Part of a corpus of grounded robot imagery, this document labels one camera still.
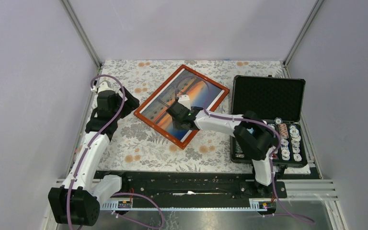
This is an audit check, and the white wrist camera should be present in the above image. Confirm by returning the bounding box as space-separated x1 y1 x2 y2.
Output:
97 81 113 94
178 94 191 110

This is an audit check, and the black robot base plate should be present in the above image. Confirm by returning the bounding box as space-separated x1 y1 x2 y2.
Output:
94 171 287 208

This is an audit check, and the floral patterned table mat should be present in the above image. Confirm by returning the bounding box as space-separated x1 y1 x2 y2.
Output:
97 60 284 173

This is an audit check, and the sunset landscape photo print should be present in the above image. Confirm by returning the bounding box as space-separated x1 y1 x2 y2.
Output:
139 69 225 143

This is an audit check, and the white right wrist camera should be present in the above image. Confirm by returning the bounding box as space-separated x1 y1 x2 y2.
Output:
178 94 191 110

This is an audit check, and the black poker chip case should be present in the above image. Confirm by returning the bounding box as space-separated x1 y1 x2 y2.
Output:
230 75 308 168

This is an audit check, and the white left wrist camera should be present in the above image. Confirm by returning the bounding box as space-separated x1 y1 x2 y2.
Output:
97 81 113 94

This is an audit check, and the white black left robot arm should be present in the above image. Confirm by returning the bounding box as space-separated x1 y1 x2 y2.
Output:
48 86 139 226

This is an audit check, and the orange wooden picture frame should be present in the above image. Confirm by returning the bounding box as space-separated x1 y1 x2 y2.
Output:
133 64 230 150

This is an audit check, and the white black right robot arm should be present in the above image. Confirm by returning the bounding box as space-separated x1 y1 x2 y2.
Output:
167 101 281 197

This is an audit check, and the aluminium rail frame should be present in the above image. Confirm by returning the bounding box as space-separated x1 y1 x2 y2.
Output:
50 179 340 212

